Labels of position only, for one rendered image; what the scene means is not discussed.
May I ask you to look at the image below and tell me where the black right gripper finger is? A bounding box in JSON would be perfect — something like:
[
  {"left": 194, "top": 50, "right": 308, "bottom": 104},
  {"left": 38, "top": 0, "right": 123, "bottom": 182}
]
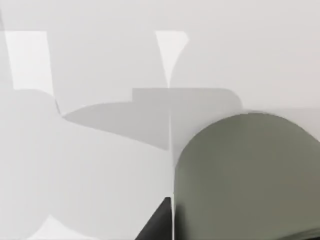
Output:
[{"left": 134, "top": 196, "right": 173, "bottom": 240}]

